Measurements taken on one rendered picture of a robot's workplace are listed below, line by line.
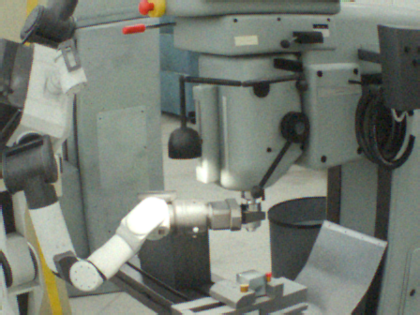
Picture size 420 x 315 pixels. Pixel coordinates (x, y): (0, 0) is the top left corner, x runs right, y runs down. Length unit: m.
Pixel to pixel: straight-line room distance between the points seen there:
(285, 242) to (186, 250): 1.67
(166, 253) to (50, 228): 0.57
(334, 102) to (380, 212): 0.38
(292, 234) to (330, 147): 1.95
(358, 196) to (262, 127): 0.49
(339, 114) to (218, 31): 0.39
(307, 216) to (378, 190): 2.17
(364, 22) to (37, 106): 0.87
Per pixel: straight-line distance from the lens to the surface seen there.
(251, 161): 1.89
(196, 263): 2.35
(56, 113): 1.94
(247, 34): 1.81
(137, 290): 2.46
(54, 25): 2.08
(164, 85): 9.76
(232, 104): 1.87
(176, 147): 1.82
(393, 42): 1.80
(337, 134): 2.00
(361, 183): 2.24
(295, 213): 4.31
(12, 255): 2.30
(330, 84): 1.97
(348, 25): 2.02
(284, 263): 4.01
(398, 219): 2.17
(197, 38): 1.88
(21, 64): 1.96
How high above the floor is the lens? 1.84
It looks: 13 degrees down
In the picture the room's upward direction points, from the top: 2 degrees counter-clockwise
